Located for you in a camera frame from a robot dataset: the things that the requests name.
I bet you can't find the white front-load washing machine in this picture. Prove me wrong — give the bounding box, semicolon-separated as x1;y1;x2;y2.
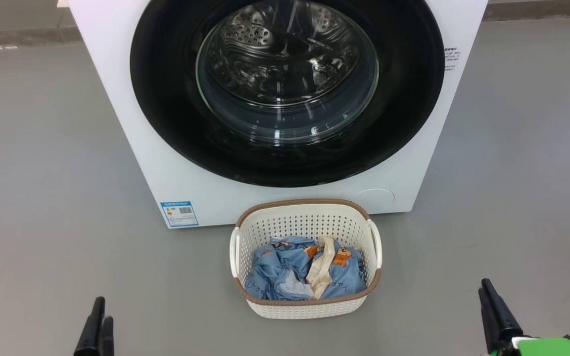
69;0;488;229

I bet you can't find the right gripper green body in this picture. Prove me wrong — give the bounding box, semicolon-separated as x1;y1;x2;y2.
488;336;570;356

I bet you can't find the round drain filter cover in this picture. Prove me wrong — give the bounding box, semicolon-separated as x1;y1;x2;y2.
349;188;395;214

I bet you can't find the cream perforated basket brown rim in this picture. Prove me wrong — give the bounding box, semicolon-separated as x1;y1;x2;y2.
230;198;383;320

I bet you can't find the cream cloth garment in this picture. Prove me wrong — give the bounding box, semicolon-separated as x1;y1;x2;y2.
305;236;337;300

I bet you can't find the washing machine door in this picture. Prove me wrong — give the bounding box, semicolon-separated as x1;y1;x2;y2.
130;0;445;187

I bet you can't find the blue bear-print garment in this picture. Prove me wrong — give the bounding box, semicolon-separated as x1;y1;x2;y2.
244;236;366;301

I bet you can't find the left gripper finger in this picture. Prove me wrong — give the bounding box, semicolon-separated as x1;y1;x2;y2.
98;316;115;356
74;297;105;356

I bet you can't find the black text notice sticker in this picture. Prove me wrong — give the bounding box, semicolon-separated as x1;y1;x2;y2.
444;47;461;71

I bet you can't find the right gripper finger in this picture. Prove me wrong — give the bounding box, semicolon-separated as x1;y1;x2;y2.
478;288;501;355
482;278;523;342

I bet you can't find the blue energy label sticker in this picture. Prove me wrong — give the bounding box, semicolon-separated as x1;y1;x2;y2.
160;201;199;228

